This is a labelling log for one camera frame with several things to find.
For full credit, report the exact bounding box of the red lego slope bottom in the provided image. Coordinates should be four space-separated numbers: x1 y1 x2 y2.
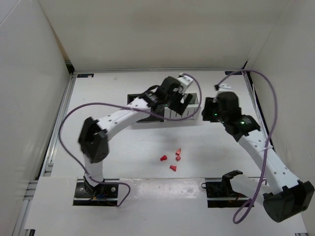
170 165 177 171

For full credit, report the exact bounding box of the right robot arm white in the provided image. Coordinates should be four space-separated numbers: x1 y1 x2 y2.
202 91 315 223

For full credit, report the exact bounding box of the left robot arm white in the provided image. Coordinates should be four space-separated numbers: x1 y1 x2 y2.
78 74 193 188

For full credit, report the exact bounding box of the white double bin container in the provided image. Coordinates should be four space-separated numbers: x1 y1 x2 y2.
164 93 201 121

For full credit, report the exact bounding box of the black double bin container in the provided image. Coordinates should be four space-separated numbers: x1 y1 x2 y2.
126 93 165 123

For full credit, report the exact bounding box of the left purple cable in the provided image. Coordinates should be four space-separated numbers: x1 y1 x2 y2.
59 73 203 207

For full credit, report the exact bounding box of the purple cable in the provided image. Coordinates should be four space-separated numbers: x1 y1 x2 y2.
216 69 279 224
59 73 203 207

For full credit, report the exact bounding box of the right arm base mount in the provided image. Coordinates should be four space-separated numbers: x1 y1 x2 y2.
201 170 249 208

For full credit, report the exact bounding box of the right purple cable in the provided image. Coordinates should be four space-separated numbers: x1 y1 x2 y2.
216 69 279 224

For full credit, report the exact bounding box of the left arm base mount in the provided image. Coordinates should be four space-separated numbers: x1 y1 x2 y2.
72 179 119 207

